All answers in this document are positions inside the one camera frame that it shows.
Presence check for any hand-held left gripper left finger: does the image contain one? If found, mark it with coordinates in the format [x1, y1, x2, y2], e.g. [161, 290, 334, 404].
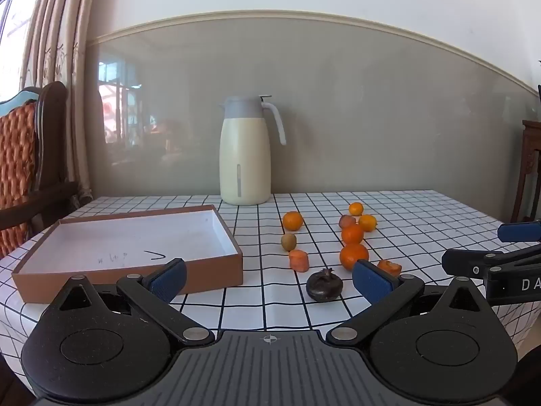
[46, 258, 215, 345]

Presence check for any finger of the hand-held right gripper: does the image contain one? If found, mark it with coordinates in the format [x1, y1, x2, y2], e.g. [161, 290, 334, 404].
[497, 220, 541, 243]
[442, 243, 541, 280]

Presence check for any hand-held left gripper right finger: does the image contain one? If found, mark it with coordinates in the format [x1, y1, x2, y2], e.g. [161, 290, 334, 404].
[325, 259, 495, 345]

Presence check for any dark purple mangosteen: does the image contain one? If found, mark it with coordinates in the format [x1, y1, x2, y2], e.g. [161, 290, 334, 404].
[306, 268, 344, 303]

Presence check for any brown cardboard box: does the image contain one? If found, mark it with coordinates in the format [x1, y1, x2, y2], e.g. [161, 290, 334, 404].
[12, 204, 243, 304]

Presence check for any orange carrot chunk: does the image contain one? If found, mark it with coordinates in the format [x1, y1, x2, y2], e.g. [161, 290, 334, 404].
[289, 250, 309, 272]

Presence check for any dark wooden cabinet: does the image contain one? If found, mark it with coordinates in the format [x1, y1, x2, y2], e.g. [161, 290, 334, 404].
[511, 119, 541, 224]

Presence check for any white checked tablecloth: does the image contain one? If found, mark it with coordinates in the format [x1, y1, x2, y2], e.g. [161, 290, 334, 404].
[0, 189, 541, 379]

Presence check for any cream thermos jug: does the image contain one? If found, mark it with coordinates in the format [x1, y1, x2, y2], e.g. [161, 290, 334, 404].
[219, 95, 287, 206]

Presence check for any wooden sofa with orange cushions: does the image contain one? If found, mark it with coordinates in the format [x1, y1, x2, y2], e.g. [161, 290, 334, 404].
[0, 81, 81, 258]

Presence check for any beige patterned curtain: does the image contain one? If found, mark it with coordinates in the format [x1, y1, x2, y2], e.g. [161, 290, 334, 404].
[19, 0, 106, 208]

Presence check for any window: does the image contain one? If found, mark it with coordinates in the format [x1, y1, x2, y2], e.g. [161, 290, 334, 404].
[0, 0, 47, 106]

